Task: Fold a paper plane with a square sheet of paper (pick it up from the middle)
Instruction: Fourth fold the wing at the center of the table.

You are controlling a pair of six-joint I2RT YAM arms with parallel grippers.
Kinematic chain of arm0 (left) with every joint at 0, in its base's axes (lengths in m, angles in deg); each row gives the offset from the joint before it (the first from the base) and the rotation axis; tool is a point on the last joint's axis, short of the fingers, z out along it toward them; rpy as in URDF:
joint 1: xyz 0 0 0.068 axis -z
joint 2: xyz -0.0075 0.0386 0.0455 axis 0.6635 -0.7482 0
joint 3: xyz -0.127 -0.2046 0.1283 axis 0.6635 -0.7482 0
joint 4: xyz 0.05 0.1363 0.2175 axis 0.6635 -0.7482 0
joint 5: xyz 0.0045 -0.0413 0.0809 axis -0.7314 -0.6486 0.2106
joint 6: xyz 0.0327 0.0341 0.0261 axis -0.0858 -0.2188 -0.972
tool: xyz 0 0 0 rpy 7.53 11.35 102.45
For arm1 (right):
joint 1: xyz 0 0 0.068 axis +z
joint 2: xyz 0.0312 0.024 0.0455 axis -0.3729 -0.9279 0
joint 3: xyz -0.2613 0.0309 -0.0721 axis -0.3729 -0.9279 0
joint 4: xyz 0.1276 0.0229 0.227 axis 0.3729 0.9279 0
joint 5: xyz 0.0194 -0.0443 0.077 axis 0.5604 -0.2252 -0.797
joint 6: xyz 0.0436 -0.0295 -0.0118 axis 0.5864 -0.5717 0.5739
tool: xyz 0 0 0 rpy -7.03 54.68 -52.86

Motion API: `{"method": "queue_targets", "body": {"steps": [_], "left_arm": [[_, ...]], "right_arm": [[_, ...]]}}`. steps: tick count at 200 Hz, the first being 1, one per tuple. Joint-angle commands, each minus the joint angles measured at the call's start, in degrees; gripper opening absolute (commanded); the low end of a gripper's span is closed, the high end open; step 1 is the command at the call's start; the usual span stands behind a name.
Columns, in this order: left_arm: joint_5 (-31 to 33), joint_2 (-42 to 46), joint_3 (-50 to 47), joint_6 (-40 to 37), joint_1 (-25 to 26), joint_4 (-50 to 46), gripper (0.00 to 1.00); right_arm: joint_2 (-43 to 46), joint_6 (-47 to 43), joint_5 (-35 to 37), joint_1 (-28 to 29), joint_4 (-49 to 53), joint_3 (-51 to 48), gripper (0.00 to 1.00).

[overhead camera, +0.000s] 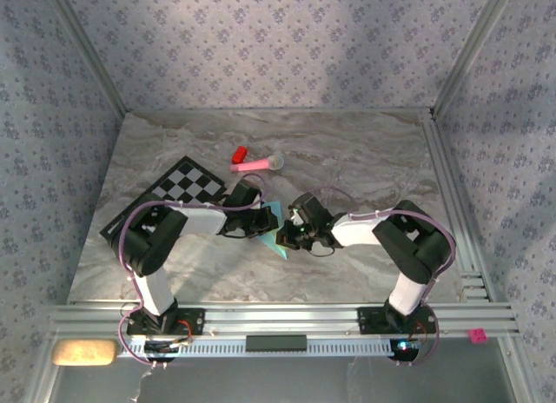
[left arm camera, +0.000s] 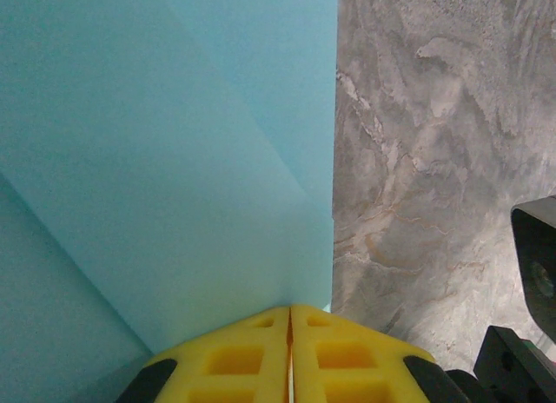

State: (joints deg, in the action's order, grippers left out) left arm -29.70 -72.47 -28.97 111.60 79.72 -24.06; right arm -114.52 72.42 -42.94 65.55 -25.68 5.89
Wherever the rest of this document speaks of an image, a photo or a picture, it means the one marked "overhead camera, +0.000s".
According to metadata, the light blue cloth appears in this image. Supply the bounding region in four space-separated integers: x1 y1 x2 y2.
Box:
255 201 290 261

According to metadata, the pink toy microphone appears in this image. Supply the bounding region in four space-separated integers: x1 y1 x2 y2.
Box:
228 154 286 174

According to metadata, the black white checkerboard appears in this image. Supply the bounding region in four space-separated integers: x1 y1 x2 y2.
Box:
98 155 228 248

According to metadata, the black rectangular box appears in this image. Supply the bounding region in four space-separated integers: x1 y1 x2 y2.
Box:
245 334 308 353

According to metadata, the black controller board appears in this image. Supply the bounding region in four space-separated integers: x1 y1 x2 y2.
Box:
142 340 195 361
388 338 422 361

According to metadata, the beige sponge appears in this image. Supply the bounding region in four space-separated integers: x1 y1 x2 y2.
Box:
50 338 121 367

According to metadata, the wide aluminium mounting rail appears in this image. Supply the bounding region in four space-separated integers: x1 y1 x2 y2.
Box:
46 301 521 340

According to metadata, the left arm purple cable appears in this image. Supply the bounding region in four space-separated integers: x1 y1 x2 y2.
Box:
117 172 267 369

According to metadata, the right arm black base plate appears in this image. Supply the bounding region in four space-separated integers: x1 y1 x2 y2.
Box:
356 306 438 336

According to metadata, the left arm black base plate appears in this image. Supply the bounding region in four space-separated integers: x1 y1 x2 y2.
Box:
126 307 206 337

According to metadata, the white slotted cable duct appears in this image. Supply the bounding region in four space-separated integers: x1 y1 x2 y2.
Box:
116 336 418 359

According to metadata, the aluminium side rail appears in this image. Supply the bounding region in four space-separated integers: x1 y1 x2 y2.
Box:
419 109 494 302

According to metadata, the aluminium frame post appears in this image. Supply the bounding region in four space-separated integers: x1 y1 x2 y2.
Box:
431 0 521 117
42 0 131 117

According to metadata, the aluminium frame leg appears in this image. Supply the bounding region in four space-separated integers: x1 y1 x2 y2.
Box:
497 335 539 403
23 335 60 403

